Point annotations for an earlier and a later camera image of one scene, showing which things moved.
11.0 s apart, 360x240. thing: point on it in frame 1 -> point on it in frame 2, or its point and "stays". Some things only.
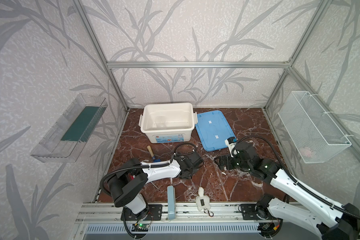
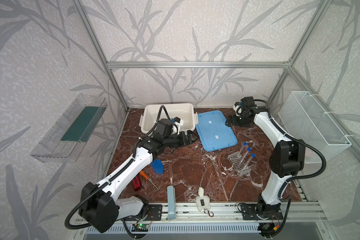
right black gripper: [227, 162] -> [236, 119]
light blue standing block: [171, 203] stays
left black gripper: [193, 163] -> [181, 139]
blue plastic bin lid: [213, 129] stays
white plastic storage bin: [168, 122] stays
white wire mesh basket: [315, 135] stays
